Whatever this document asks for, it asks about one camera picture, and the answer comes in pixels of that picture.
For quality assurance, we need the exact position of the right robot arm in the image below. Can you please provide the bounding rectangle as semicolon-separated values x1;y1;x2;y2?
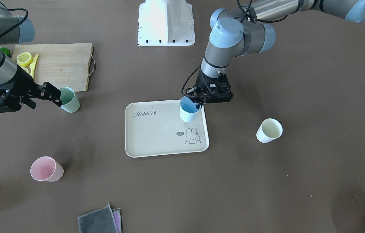
0;2;62;113

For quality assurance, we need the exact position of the pink cup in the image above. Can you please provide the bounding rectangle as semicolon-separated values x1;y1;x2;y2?
30;156;64;182

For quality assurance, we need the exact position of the yellow plastic knife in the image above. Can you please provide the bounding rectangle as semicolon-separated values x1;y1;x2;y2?
29;54;39;78

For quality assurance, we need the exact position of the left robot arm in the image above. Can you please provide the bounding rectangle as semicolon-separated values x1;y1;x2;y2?
180;0;365;113

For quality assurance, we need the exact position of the cream rabbit tray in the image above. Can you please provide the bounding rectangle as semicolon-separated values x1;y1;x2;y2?
125;99;209;158

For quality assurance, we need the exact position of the pink folded cloth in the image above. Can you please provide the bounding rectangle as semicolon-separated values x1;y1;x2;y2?
112;207;122;233

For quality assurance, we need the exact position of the mint green cup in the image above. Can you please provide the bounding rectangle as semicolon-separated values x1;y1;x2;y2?
59;87;80;113

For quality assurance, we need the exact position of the bamboo cutting board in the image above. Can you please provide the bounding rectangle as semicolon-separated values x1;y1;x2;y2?
11;43;93;92

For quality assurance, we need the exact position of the green lime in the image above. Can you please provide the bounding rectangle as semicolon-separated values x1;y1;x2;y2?
0;46;11;57

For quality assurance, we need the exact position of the light blue cup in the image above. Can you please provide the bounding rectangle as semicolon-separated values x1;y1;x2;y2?
179;97;200;123

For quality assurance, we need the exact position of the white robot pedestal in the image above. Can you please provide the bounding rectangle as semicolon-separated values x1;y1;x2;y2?
137;0;195;46

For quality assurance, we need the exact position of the grey folded cloth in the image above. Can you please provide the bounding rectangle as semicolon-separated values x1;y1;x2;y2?
78;205;117;233

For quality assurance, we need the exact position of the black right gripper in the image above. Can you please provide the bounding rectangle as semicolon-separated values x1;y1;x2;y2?
0;66;62;113

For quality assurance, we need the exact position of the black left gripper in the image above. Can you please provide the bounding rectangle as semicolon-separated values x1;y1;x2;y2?
186;70;234;110

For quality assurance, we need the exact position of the cream white cup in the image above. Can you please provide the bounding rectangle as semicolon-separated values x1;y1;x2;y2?
256;118;283;143

